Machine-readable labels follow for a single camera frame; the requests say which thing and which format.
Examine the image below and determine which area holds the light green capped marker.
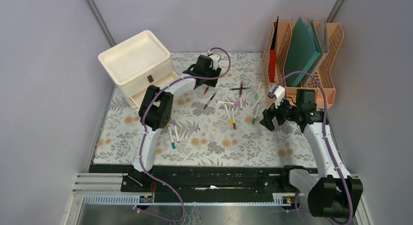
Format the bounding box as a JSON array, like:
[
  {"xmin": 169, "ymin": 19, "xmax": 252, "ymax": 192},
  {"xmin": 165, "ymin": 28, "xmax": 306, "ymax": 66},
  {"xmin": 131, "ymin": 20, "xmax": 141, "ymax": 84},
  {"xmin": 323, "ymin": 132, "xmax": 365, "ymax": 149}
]
[{"xmin": 254, "ymin": 81, "xmax": 262, "ymax": 100}]

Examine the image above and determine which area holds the red file folder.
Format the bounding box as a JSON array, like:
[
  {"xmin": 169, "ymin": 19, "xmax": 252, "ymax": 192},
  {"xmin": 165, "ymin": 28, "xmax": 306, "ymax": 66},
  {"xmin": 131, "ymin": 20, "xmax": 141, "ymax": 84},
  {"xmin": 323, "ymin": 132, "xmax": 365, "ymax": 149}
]
[{"xmin": 268, "ymin": 17, "xmax": 279, "ymax": 83}]

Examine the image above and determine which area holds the floral desk mat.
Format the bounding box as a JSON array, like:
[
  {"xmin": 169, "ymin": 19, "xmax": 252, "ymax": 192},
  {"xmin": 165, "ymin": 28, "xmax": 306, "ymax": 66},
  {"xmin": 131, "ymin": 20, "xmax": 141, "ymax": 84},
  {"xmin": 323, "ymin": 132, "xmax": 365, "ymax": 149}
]
[{"xmin": 93, "ymin": 52, "xmax": 319, "ymax": 168}]

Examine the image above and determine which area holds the green clear pen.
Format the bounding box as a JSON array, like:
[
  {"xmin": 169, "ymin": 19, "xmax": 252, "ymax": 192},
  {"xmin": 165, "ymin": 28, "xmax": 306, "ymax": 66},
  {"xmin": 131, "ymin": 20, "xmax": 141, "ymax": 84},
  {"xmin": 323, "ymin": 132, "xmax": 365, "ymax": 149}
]
[{"xmin": 229, "ymin": 87, "xmax": 251, "ymax": 91}]

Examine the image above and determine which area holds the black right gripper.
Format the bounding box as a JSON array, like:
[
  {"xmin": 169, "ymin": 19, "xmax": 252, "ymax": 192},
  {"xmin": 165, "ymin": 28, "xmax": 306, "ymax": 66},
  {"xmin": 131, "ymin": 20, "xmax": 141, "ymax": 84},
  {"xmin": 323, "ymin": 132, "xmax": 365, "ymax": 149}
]
[{"xmin": 259, "ymin": 94, "xmax": 300, "ymax": 131}]

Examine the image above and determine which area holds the peach plastic file organizer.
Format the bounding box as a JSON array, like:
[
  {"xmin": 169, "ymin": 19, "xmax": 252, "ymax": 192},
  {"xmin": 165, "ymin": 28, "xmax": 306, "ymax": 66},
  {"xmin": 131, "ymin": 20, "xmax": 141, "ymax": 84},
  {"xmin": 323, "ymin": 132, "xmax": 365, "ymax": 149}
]
[{"xmin": 262, "ymin": 19, "xmax": 344, "ymax": 109}]

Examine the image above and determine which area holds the beige file folder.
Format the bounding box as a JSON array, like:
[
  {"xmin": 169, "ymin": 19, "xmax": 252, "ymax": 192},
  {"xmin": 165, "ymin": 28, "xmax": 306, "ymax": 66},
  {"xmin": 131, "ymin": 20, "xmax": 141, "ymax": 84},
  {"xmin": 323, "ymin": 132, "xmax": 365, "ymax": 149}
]
[{"xmin": 305, "ymin": 19, "xmax": 329, "ymax": 75}]

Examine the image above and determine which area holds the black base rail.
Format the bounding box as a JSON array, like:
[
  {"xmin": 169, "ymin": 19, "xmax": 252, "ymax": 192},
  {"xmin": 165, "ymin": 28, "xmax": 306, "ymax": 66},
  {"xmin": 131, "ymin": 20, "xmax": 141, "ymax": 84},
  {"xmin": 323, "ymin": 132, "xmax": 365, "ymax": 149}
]
[{"xmin": 89, "ymin": 164, "xmax": 304, "ymax": 193}]

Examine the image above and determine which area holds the teal file folder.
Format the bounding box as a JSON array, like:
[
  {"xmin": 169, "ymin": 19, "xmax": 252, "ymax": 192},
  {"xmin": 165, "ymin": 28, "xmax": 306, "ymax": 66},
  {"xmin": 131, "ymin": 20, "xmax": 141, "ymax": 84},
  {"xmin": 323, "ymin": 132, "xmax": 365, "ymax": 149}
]
[{"xmin": 284, "ymin": 18, "xmax": 317, "ymax": 75}]

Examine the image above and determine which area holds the cream drawer unit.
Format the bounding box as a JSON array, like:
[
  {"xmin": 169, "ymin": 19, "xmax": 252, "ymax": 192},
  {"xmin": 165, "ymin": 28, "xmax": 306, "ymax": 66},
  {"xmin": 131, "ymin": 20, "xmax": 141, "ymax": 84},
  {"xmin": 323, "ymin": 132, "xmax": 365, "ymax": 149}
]
[{"xmin": 98, "ymin": 30, "xmax": 178, "ymax": 111}]

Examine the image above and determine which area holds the pink clear pen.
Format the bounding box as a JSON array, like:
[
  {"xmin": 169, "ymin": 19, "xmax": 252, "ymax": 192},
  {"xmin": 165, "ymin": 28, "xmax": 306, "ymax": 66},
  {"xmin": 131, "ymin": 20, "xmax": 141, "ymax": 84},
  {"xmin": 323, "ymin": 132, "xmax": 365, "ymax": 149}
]
[{"xmin": 239, "ymin": 82, "xmax": 243, "ymax": 98}]

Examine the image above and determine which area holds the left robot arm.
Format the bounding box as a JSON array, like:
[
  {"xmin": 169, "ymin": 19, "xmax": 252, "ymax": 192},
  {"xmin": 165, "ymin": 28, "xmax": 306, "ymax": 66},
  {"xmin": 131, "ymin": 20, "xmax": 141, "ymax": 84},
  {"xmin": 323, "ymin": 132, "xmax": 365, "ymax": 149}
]
[{"xmin": 129, "ymin": 52, "xmax": 222, "ymax": 191}]

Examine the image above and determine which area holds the purple clear pen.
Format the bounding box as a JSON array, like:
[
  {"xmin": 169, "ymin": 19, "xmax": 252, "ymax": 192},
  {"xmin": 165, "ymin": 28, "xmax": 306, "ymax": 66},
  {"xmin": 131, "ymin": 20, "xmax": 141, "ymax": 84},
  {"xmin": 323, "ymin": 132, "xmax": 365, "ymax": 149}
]
[{"xmin": 203, "ymin": 93, "xmax": 216, "ymax": 110}]

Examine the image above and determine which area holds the dark red capped white marker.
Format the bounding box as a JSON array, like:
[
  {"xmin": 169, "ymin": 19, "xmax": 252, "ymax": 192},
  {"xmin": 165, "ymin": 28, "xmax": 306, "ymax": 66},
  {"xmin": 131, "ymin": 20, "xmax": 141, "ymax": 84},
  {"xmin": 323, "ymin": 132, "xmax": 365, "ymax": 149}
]
[{"xmin": 231, "ymin": 107, "xmax": 236, "ymax": 130}]

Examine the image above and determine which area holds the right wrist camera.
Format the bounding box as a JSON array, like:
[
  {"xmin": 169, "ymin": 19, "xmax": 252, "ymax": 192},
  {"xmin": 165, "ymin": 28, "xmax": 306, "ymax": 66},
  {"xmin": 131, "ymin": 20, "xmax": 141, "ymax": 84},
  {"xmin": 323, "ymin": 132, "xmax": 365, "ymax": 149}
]
[{"xmin": 267, "ymin": 84, "xmax": 286, "ymax": 108}]

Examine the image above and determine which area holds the purple capped white marker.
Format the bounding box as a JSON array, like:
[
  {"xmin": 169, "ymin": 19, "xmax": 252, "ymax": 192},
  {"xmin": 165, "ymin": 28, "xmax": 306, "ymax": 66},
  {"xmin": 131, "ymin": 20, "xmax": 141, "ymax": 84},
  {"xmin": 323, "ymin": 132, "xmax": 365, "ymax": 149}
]
[{"xmin": 172, "ymin": 120, "xmax": 180, "ymax": 143}]

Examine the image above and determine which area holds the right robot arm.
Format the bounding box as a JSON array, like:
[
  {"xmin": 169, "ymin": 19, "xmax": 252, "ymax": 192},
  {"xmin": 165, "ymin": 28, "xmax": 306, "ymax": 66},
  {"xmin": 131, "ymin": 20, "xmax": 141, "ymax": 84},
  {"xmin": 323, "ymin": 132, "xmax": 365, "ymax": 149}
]
[{"xmin": 260, "ymin": 85, "xmax": 363, "ymax": 221}]

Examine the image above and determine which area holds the yellow capped white marker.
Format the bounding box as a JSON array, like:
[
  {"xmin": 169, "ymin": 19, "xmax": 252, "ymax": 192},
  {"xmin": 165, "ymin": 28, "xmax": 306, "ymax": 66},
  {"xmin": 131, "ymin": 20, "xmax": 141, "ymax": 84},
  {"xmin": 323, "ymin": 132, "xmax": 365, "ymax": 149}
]
[{"xmin": 224, "ymin": 104, "xmax": 233, "ymax": 125}]

